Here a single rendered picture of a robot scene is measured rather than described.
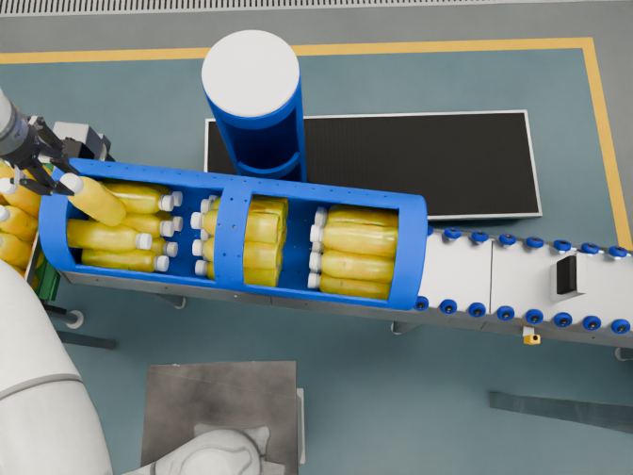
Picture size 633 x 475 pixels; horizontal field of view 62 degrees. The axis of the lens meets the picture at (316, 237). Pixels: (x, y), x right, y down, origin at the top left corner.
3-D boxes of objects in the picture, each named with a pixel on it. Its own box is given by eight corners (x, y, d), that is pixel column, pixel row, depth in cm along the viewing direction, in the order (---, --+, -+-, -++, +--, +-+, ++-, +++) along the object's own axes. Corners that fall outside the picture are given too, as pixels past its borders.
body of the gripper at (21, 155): (19, 158, 84) (48, 179, 93) (33, 111, 86) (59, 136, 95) (-26, 153, 84) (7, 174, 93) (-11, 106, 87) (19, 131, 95)
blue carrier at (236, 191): (402, 319, 138) (424, 298, 111) (79, 282, 141) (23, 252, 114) (409, 219, 147) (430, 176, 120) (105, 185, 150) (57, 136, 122)
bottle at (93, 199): (130, 201, 127) (92, 171, 109) (123, 228, 125) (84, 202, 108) (103, 198, 128) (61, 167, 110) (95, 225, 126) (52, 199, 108)
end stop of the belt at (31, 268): (28, 295, 141) (23, 293, 138) (25, 295, 141) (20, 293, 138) (64, 158, 151) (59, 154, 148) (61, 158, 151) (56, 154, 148)
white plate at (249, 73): (183, 61, 149) (184, 64, 150) (235, 133, 143) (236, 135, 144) (263, 13, 153) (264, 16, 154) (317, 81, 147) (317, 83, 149)
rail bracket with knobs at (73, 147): (90, 183, 154) (74, 170, 144) (67, 180, 155) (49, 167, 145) (98, 153, 157) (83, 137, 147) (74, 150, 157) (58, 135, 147)
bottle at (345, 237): (397, 259, 120) (316, 251, 120) (394, 254, 127) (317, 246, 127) (400, 229, 119) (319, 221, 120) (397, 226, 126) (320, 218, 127)
